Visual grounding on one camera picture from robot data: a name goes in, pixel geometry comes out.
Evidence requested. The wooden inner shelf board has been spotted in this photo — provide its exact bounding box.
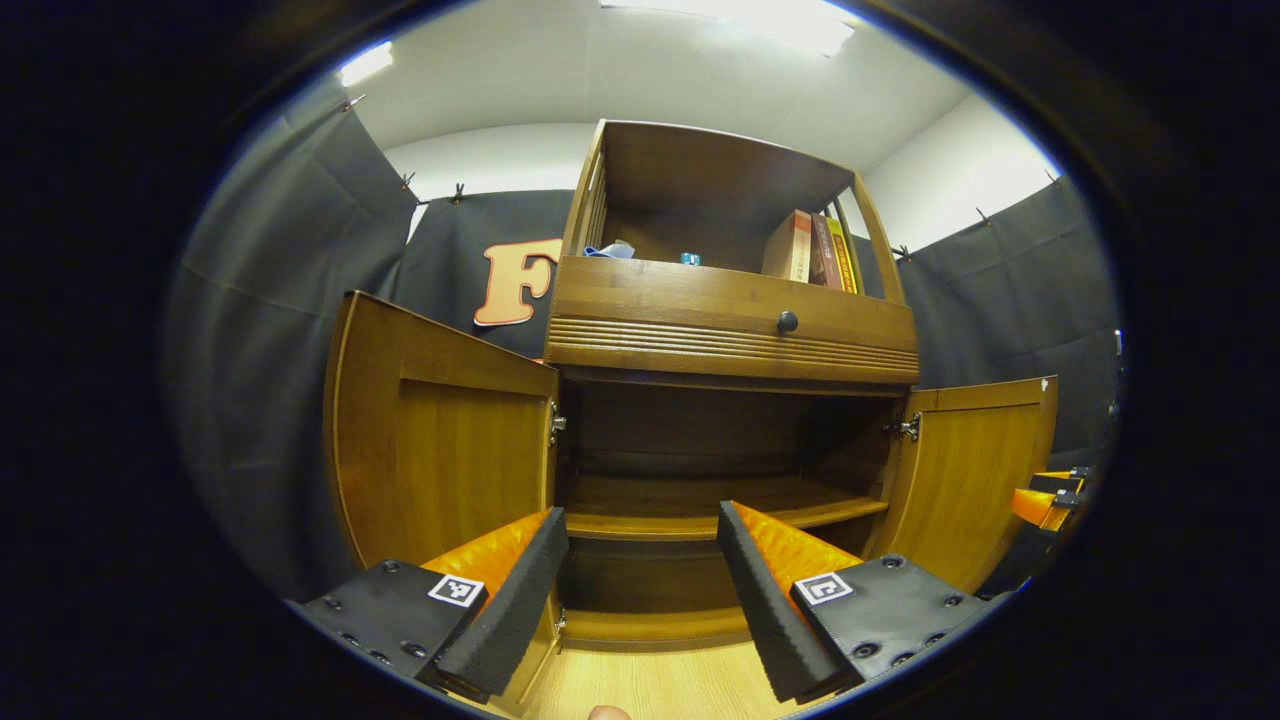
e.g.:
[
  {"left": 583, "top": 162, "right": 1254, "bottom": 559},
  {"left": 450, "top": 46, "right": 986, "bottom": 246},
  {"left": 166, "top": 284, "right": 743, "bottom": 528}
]
[{"left": 565, "top": 475, "right": 891, "bottom": 541}]

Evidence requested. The black backdrop cloth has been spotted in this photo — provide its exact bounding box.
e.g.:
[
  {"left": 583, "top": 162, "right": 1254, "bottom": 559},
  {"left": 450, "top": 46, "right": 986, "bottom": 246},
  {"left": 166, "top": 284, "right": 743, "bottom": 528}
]
[{"left": 165, "top": 75, "right": 1121, "bottom": 601}]

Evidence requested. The wooden double-door shoe cabinet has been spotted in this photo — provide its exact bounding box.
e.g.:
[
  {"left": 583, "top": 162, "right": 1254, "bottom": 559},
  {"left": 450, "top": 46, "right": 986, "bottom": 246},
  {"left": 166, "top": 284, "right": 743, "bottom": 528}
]
[{"left": 322, "top": 120, "right": 1059, "bottom": 716}]

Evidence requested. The wooden cabinet door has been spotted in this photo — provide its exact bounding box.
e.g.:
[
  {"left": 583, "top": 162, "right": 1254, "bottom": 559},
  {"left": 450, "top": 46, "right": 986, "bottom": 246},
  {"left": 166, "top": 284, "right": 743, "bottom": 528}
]
[
  {"left": 865, "top": 376, "right": 1059, "bottom": 593},
  {"left": 322, "top": 291, "right": 563, "bottom": 716}
]

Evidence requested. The yellow book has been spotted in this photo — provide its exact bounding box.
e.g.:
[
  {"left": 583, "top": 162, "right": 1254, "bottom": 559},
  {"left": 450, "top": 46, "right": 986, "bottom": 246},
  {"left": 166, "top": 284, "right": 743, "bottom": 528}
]
[{"left": 826, "top": 216, "right": 861, "bottom": 295}]

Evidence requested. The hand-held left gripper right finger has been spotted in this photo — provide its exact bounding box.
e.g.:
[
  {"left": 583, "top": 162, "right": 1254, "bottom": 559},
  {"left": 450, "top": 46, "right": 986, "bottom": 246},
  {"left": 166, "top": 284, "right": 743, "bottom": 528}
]
[{"left": 717, "top": 500, "right": 1001, "bottom": 704}]

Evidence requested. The maroon book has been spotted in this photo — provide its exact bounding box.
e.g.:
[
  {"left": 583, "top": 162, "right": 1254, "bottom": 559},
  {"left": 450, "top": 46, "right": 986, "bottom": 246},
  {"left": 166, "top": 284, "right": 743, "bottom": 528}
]
[{"left": 808, "top": 213, "right": 846, "bottom": 291}]

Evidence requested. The large ceiling light panel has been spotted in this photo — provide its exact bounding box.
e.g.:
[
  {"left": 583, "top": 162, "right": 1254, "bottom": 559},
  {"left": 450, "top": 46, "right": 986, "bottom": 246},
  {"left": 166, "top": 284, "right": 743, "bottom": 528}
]
[{"left": 600, "top": 0, "right": 856, "bottom": 56}]

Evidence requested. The small ceiling light strip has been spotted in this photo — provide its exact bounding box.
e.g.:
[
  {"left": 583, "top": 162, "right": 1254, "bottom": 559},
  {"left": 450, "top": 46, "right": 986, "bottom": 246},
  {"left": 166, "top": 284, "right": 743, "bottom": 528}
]
[{"left": 338, "top": 40, "right": 395, "bottom": 89}]

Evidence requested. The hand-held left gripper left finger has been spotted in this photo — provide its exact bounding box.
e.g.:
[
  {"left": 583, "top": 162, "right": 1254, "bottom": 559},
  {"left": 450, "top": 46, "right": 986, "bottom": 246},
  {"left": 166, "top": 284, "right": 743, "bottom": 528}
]
[{"left": 290, "top": 507, "right": 569, "bottom": 704}]

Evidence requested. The wooden drawer with black knob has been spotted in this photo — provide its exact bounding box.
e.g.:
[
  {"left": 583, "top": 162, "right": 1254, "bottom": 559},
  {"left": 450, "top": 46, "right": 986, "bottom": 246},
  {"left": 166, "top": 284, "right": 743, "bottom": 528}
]
[{"left": 545, "top": 256, "right": 921, "bottom": 386}]

